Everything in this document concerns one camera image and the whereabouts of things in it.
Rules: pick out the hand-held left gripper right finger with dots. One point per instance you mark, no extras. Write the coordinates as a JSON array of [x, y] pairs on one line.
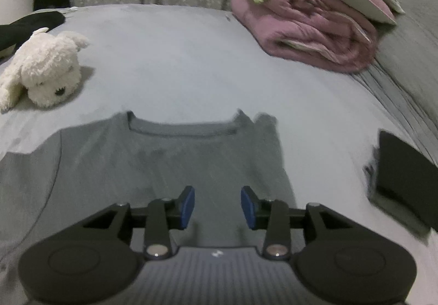
[[248, 206]]

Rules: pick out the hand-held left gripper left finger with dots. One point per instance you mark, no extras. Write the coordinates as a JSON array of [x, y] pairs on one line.
[[186, 206]]

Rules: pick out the grey t-shirt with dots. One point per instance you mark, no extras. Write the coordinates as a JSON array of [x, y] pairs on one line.
[[137, 161]]

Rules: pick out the folded black garment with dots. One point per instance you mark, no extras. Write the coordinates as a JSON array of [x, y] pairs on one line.
[[407, 175]]

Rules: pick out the folded pink quilt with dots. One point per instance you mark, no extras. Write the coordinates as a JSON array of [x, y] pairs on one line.
[[308, 28]]

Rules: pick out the white plush dog toy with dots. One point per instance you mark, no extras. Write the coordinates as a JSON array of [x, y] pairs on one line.
[[48, 69]]

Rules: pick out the grey pillow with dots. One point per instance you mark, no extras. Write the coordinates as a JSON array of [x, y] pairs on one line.
[[410, 52]]

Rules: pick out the crumpled black garment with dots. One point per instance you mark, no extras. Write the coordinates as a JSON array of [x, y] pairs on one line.
[[24, 28]]

